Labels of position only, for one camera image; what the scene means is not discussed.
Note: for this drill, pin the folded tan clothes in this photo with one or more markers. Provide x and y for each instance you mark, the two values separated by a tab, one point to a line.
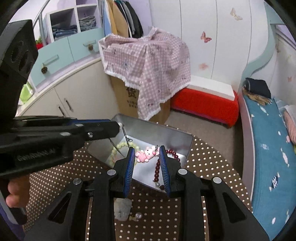
256	99

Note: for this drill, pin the blue fish print bedsheet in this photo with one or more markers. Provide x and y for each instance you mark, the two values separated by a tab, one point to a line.
266	150

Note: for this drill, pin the brown polka dot tablecloth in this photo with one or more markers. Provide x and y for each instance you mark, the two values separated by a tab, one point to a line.
208	162

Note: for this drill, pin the pale blue pillow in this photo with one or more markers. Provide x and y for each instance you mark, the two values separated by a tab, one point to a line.
281	105

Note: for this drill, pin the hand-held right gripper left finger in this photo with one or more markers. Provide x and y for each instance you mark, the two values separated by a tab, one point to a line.
129	169

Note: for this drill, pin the pink butterfly sticker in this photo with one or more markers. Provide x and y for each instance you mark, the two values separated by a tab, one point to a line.
205	37

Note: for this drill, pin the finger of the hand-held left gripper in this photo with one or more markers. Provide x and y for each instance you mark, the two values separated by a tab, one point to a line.
101	129
46	121

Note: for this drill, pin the small clear bead charm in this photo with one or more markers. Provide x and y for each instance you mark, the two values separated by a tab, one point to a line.
138	216

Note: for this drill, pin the green and white packet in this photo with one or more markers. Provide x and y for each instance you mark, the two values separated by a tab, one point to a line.
26	92

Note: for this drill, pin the pink checkered cloth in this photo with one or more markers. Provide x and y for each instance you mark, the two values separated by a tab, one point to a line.
150	64

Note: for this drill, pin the person's left hand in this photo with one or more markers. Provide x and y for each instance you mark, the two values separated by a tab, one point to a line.
17	192

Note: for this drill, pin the faded pink flower sticker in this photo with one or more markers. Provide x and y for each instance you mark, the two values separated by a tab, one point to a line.
203	66

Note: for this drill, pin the mustard hanging coat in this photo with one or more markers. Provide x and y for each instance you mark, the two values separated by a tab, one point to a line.
118	23

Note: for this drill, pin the folded blue jeans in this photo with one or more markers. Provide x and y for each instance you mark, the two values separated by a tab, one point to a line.
64	32

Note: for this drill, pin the light blue hanging shirt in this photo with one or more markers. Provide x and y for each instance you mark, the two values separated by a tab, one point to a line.
106	20

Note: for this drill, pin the folded dark clothes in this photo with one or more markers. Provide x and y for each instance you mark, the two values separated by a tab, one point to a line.
259	87

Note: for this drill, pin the pale yellow butterfly sticker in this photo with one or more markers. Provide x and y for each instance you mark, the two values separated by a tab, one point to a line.
235	14

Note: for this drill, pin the purple stepped shelf unit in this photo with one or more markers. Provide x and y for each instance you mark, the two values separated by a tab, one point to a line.
77	18

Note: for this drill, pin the pinecone drawer ornament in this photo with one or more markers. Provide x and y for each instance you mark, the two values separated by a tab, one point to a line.
90	48
44	69

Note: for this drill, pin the pink pillow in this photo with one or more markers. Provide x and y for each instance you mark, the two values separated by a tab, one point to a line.
291	125

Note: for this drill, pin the grey metal handrail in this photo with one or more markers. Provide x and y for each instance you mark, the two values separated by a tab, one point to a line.
41	25

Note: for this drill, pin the grey metal tin box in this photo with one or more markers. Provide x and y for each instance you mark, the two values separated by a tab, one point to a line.
143	132

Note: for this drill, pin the white slab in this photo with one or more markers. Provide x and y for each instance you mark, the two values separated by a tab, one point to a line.
208	85

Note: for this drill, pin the red padded bench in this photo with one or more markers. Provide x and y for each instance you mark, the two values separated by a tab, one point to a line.
203	106

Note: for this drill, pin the white wardrobe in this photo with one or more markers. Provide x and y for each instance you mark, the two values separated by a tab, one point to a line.
185	23

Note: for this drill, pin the folded grey jeans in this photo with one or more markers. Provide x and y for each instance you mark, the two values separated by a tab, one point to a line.
86	22

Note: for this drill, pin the teal drawer unit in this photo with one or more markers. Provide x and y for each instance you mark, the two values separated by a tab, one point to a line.
60	51

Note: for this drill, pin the brown cardboard box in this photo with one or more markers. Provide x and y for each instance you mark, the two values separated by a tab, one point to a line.
127	99

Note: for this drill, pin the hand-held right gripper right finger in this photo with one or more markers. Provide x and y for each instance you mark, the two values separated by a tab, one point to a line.
164	171

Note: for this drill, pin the pink bear charm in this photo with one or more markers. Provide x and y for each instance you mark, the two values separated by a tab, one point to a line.
144	155

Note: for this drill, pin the dark hanging jackets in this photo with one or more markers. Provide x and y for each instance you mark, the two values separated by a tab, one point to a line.
134	20

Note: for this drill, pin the cream cabinet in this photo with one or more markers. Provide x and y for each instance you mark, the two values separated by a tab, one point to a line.
81	88

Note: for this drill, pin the white stone pendant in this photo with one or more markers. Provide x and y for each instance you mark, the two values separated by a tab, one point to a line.
122	208

